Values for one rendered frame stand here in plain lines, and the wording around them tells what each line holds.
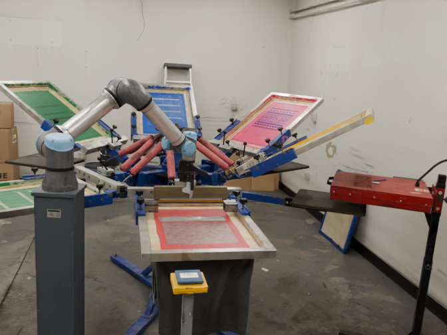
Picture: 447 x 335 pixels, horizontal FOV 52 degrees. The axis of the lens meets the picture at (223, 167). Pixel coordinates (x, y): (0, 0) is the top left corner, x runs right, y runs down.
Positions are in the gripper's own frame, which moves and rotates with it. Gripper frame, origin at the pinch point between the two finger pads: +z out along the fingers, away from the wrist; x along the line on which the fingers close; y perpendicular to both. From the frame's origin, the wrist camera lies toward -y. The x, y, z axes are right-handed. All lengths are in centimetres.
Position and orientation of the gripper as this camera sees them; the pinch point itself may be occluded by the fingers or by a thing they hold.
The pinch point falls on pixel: (191, 195)
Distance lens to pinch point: 257.2
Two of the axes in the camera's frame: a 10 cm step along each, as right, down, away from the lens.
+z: -0.6, 9.8, 2.1
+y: -9.8, -0.1, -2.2
